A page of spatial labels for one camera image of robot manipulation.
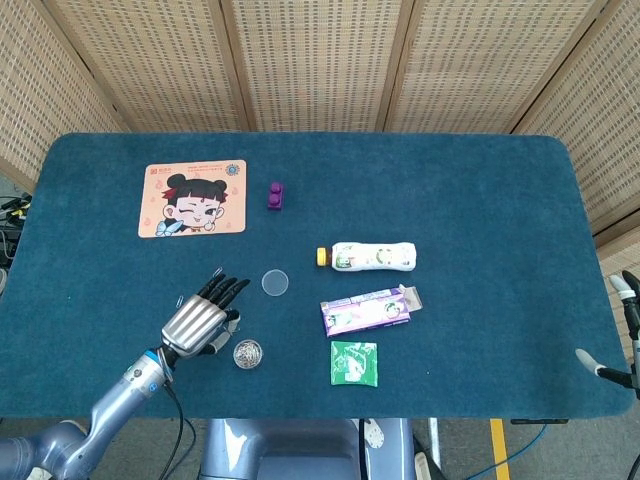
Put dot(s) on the purple toy building block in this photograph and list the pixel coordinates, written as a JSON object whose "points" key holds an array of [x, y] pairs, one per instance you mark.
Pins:
{"points": [[275, 196]]}

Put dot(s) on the clear round paper clip jar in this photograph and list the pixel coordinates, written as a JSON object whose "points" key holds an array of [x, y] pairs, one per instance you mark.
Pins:
{"points": [[247, 354]]}

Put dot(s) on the woven rattan screen panel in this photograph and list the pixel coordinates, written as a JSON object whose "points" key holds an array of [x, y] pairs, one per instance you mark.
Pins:
{"points": [[490, 65], [30, 100], [165, 65], [320, 65], [600, 125]]}

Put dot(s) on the green foil packet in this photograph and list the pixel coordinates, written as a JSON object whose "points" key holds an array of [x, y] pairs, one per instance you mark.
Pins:
{"points": [[354, 364]]}

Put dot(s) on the black bar under table edge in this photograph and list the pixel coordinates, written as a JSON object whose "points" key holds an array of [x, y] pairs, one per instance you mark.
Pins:
{"points": [[540, 421]]}

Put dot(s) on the white labelled yellow-cap bottle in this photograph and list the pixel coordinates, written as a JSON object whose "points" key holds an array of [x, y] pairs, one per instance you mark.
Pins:
{"points": [[370, 256]]}

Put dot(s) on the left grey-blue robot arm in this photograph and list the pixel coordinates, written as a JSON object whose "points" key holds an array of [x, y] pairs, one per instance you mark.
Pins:
{"points": [[120, 395]]}

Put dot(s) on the white perforated bracket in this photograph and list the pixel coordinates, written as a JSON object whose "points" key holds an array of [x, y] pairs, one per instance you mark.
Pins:
{"points": [[373, 435]]}

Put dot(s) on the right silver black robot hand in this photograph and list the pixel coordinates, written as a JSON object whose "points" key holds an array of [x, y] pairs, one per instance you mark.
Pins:
{"points": [[635, 320]]}

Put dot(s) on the clear round plastic lid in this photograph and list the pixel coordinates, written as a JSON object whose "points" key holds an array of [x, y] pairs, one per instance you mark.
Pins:
{"points": [[275, 282]]}

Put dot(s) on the purple toothpaste box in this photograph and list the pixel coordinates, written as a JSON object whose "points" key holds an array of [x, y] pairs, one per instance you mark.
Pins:
{"points": [[365, 312]]}

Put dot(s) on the blue table cloth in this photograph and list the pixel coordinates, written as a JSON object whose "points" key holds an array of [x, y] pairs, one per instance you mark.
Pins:
{"points": [[475, 225]]}

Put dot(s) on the cartoon girl mouse pad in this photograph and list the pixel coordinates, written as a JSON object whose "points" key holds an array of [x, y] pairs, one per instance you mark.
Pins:
{"points": [[160, 220]]}

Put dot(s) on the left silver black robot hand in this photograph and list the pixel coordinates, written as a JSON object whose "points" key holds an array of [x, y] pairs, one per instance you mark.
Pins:
{"points": [[192, 325]]}

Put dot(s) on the grey-blue robot torso base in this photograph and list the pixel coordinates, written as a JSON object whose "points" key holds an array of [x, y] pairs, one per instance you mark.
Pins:
{"points": [[280, 445]]}

